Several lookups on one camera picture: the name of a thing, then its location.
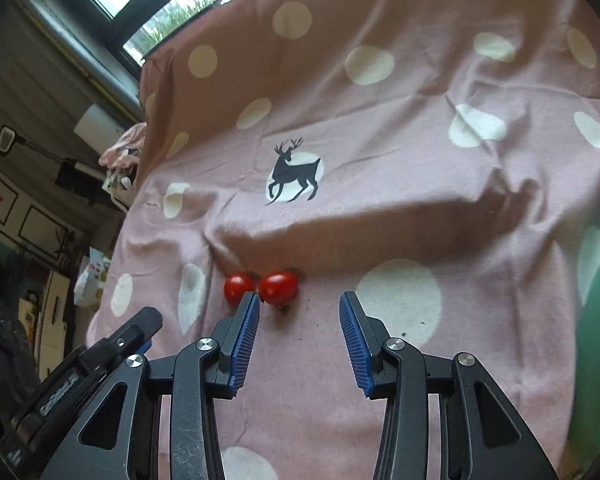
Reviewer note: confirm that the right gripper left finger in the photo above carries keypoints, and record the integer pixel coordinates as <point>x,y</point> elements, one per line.
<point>116,435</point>

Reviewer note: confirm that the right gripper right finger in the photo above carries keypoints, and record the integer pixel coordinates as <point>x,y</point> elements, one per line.
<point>482,434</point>

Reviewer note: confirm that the red cherry tomato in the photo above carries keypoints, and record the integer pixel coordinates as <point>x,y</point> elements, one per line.
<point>279,288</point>
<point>237,285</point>

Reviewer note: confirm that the red cherry tomato far left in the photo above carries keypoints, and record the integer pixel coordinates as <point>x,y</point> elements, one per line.
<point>237,285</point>

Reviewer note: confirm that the pink polka dot cloth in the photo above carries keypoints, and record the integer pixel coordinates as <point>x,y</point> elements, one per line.
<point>440,158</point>

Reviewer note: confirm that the pink clothes pile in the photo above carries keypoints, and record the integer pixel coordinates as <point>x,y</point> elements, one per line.
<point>126,151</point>

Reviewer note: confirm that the red cherry tomato middle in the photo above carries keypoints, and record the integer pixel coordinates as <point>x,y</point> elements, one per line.
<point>279,288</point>

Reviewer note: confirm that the green plastic bowl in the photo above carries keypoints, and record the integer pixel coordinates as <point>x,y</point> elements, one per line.
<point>584,432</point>

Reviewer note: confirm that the white printed shopping bag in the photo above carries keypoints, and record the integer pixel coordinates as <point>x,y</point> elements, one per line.
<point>91,280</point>

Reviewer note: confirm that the window frame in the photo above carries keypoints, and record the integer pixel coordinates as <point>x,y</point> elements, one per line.
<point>108,41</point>

